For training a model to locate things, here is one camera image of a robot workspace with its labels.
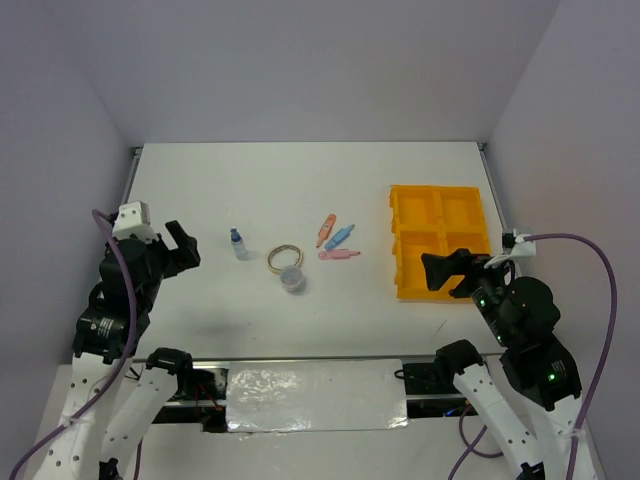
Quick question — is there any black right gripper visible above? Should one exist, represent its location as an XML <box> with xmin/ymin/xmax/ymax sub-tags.
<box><xmin>419</xmin><ymin>243</ymin><xmax>517</xmax><ymax>343</ymax></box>

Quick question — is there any small blue-capped glue bottle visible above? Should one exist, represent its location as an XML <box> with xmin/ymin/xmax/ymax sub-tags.
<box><xmin>230</xmin><ymin>228</ymin><xmax>249</xmax><ymax>261</ymax></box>

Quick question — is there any pink highlighter marker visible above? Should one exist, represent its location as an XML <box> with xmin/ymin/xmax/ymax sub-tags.
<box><xmin>318</xmin><ymin>249</ymin><xmax>361</xmax><ymax>260</ymax></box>

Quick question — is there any clear round pin container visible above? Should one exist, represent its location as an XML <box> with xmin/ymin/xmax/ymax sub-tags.
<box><xmin>279</xmin><ymin>265</ymin><xmax>306</xmax><ymax>293</ymax></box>

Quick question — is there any beige tape roll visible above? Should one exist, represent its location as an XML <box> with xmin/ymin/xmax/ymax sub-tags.
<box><xmin>266</xmin><ymin>244</ymin><xmax>304</xmax><ymax>275</ymax></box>

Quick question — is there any orange highlighter marker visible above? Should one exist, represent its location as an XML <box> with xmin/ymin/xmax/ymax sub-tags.
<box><xmin>316</xmin><ymin>214</ymin><xmax>336</xmax><ymax>248</ymax></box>

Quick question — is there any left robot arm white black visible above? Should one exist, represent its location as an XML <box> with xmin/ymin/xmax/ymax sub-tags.
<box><xmin>34</xmin><ymin>212</ymin><xmax>200</xmax><ymax>479</ymax></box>

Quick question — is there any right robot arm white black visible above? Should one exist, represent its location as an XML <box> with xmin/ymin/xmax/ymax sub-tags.
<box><xmin>421</xmin><ymin>248</ymin><xmax>582</xmax><ymax>479</ymax></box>

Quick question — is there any yellow four-compartment tray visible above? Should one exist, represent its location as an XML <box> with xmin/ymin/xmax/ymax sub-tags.
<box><xmin>389</xmin><ymin>185</ymin><xmax>491</xmax><ymax>301</ymax></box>

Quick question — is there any blue highlighter marker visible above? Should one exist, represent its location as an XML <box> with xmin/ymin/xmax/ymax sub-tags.
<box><xmin>325</xmin><ymin>224</ymin><xmax>355</xmax><ymax>251</ymax></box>

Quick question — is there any silver foil sheet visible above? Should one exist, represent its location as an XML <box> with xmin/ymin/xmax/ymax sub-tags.
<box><xmin>226</xmin><ymin>359</ymin><xmax>408</xmax><ymax>433</ymax></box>

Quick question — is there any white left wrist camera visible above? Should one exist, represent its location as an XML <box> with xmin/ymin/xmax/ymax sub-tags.
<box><xmin>112</xmin><ymin>201</ymin><xmax>155</xmax><ymax>241</ymax></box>

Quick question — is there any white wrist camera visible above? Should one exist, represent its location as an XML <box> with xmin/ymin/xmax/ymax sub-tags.
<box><xmin>502</xmin><ymin>229</ymin><xmax>536</xmax><ymax>258</ymax></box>
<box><xmin>112</xmin><ymin>201</ymin><xmax>155</xmax><ymax>241</ymax></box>

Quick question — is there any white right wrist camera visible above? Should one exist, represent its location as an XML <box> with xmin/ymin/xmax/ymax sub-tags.
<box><xmin>502</xmin><ymin>229</ymin><xmax>536</xmax><ymax>258</ymax></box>

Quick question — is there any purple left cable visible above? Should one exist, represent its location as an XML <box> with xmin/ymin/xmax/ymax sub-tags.
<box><xmin>9</xmin><ymin>209</ymin><xmax>139</xmax><ymax>480</ymax></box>

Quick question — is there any purple cable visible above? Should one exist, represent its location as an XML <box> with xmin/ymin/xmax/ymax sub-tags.
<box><xmin>447</xmin><ymin>232</ymin><xmax>618</xmax><ymax>480</ymax></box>
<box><xmin>9</xmin><ymin>209</ymin><xmax>139</xmax><ymax>480</ymax></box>

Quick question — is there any black base rail with wiring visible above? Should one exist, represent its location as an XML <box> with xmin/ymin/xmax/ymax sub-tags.
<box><xmin>154</xmin><ymin>357</ymin><xmax>476</xmax><ymax>434</ymax></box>

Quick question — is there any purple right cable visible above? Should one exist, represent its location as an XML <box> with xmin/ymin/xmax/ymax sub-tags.
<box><xmin>447</xmin><ymin>232</ymin><xmax>618</xmax><ymax>480</ymax></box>

